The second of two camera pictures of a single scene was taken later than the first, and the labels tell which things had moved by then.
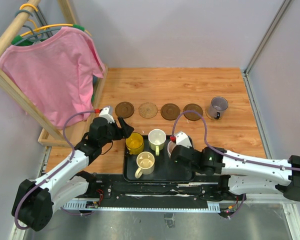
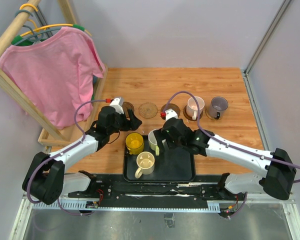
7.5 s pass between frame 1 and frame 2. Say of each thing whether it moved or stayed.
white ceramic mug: stayed
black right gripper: moved
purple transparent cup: stayed
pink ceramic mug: moved
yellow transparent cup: stayed
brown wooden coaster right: stayed
